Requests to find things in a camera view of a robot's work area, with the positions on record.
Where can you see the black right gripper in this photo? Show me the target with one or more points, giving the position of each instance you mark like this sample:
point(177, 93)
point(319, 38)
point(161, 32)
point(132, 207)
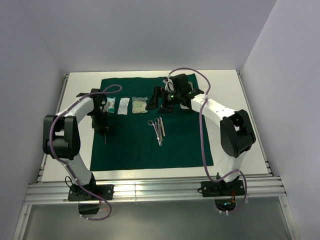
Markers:
point(162, 99)

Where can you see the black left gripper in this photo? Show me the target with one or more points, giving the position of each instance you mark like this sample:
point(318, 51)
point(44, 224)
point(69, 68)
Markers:
point(100, 127)

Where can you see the green white gauze bag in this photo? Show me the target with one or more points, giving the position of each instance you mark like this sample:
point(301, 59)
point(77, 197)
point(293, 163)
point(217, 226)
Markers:
point(139, 105)

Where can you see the steel tweezers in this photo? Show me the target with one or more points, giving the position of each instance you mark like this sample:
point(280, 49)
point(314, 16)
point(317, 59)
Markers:
point(162, 126)

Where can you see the white gauze packet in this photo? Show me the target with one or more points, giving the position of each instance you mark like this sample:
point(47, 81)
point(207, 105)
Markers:
point(110, 104)

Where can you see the steel surgical scissors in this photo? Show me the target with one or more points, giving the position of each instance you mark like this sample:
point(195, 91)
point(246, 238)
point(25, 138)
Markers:
point(152, 123)

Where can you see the white sachet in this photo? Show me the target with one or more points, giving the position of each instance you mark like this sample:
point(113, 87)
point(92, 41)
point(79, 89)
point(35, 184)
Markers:
point(123, 106)

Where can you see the dark green surgical cloth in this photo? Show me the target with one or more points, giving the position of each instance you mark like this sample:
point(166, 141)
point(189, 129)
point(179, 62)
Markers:
point(132, 143)

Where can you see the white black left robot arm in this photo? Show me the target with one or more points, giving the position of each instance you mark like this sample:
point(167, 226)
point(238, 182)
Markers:
point(61, 140)

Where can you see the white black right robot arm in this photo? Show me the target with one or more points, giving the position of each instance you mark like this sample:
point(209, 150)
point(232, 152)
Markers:
point(236, 131)

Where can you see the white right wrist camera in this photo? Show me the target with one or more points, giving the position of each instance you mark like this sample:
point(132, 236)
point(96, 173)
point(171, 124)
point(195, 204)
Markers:
point(169, 86)

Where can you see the aluminium table edge rail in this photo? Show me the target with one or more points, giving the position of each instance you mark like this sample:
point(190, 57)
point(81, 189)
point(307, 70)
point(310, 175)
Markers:
point(58, 107)

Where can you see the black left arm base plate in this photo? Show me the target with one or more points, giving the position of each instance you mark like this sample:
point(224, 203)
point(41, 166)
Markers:
point(100, 193)

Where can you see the aluminium front frame rail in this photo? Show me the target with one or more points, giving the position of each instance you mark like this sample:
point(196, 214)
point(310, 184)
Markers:
point(149, 190)

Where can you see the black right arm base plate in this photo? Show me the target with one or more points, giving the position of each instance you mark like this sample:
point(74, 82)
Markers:
point(221, 188)

